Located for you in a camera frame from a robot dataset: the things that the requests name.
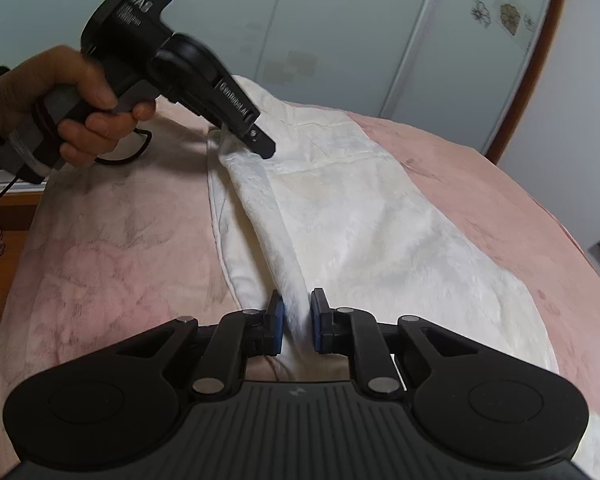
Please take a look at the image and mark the brown wooden door frame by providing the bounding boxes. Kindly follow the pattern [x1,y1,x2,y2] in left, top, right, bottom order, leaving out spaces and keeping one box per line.
[484,0,566,165]

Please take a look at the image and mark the person left hand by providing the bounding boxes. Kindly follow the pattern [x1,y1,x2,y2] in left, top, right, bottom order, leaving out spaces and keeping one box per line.
[0,46,156,167]

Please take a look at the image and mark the pink bed blanket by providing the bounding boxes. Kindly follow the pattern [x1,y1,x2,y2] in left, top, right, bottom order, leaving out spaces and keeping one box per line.
[0,102,600,479]

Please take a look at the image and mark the glass wardrobe door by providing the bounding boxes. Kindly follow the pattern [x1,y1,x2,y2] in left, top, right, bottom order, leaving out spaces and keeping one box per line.
[0,0,562,154]

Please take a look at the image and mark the white fleece pants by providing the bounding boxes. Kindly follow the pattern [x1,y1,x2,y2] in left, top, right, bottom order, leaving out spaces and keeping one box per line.
[206,74,600,480]

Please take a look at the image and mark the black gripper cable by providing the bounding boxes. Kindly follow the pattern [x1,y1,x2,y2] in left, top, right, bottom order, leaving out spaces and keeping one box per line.
[0,127,154,216]

